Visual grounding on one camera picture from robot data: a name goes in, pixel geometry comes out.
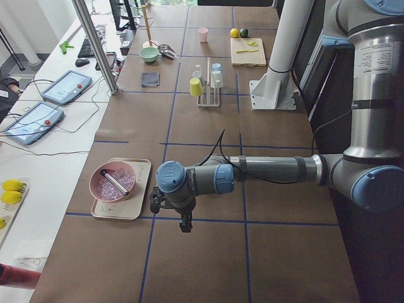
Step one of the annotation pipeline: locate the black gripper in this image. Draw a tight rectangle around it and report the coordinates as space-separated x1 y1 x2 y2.
149 186 196 232

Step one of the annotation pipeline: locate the pink cup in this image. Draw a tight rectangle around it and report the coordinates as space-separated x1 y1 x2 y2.
198 27 209 43

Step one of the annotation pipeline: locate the yellow cup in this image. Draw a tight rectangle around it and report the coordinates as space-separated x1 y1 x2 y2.
189 78 203 97

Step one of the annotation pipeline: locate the white cup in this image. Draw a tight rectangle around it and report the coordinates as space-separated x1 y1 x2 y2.
211 70 223 89

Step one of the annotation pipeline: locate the light blue cup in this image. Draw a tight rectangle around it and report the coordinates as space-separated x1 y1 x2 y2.
211 63 222 72

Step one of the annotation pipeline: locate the beige tray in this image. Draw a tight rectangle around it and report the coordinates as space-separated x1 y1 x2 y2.
91 158 152 220

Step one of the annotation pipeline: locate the pink bowl with ice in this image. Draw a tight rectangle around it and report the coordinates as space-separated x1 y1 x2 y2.
89 161 136 203

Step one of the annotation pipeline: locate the metal pestle black tip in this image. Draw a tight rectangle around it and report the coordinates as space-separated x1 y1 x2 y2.
100 169 129 196

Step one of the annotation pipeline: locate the grey folded cloth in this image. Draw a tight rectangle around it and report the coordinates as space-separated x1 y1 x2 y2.
141 71 160 87

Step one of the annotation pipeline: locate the green bowl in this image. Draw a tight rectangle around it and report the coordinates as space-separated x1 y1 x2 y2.
140 47 159 62

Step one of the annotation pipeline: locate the white side tray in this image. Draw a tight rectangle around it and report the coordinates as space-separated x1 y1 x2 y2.
1 178 29 246

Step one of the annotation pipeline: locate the metal scoop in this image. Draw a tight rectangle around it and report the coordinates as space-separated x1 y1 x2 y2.
158 44 177 59

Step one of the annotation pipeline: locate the yellow mango on tray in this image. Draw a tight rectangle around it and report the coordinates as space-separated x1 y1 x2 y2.
2 179 25 191

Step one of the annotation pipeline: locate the near teach pendant tablet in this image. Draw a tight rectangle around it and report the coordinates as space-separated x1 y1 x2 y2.
4 102 64 145

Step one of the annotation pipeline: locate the teach pendant tablet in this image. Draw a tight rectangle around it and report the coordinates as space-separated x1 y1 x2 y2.
4 102 64 145
40 70 92 105

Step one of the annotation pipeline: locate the red bottle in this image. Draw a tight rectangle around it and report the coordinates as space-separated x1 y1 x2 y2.
1 263 41 289

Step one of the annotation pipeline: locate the wooden cutting board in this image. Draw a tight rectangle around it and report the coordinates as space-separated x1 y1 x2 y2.
230 38 267 67

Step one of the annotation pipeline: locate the far teach pendant tablet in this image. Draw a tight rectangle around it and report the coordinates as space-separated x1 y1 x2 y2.
40 70 92 105

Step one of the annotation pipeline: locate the yellow plastic knife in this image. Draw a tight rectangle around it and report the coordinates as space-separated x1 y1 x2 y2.
236 49 259 54

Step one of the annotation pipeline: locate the black computer mouse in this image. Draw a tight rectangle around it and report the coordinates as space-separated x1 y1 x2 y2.
75 58 90 68

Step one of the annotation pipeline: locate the yellow lemon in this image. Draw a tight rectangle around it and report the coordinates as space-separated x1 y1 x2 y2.
230 28 239 38

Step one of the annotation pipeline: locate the black keyboard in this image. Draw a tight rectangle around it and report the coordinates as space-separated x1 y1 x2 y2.
78 38 95 58

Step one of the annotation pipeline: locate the green avocado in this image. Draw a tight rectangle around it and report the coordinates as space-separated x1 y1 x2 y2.
239 28 249 38

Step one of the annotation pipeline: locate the green clamp tool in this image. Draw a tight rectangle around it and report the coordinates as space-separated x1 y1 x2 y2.
59 40 74 55

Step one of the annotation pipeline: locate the seated person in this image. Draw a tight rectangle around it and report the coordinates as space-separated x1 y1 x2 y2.
1 72 24 122

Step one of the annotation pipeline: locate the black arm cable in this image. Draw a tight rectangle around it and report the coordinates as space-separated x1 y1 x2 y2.
195 128 300 185

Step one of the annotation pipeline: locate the white wire cup holder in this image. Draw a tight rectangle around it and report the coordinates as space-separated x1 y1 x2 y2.
198 57 220 107

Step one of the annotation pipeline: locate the aluminium frame post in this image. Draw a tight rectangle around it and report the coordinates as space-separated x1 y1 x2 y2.
72 0 119 95

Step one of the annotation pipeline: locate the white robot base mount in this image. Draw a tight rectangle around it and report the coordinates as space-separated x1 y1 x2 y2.
249 0 314 110

